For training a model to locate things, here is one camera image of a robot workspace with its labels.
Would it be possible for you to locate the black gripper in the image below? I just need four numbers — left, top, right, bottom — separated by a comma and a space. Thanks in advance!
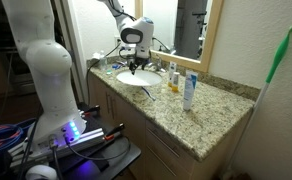
128, 57, 151, 76

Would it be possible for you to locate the chrome faucet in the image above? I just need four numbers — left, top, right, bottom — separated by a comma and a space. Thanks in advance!
147, 56, 167, 74

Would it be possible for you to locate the blue and white toothbrush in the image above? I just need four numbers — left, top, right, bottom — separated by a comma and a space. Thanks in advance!
140, 86, 157, 102

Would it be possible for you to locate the white oval sink basin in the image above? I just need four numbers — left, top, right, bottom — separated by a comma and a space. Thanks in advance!
115, 68, 164, 88

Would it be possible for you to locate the clear plastic bottle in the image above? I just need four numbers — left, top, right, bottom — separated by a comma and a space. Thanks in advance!
98, 50, 108, 71

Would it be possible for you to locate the small white tube yellow cap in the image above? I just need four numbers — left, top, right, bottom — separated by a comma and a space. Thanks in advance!
171, 71, 181, 93

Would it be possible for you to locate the tall white cream tube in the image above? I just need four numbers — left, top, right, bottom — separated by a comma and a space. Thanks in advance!
182, 70, 199, 112

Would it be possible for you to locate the black orange clamp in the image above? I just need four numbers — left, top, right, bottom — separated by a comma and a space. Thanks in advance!
82, 104, 102, 118
104, 123, 126, 141

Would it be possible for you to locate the white door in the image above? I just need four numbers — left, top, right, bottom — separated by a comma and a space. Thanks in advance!
60, 0, 90, 105

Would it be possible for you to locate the wood framed mirror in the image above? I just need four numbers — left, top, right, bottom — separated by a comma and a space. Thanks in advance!
134, 0, 225, 73

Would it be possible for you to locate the beige vanity cabinet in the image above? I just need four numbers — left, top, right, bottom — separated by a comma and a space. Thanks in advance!
87, 71, 254, 180

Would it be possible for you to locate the black robot cart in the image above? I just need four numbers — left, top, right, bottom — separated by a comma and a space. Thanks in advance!
5, 101, 142, 180

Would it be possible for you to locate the white round object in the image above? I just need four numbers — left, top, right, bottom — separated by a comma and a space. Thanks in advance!
25, 164, 59, 180

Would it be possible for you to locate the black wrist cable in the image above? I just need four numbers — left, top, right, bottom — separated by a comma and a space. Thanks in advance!
118, 46, 135, 62

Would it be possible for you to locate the white wall outlet plate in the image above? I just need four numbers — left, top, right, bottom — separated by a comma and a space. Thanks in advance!
114, 34, 122, 48

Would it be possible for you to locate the black power cable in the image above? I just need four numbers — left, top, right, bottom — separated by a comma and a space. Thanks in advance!
85, 41, 122, 105

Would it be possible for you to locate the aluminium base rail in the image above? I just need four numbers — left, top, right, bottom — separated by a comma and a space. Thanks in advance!
9, 128, 107, 168

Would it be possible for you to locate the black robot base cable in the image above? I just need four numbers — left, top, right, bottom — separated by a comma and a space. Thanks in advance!
49, 136, 66, 180
65, 134, 132, 162

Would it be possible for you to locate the green white mop handle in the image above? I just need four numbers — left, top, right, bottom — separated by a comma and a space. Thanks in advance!
219, 25, 292, 180

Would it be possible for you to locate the blue and orange cable bundle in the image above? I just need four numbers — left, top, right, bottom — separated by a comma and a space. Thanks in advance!
0, 123, 28, 156

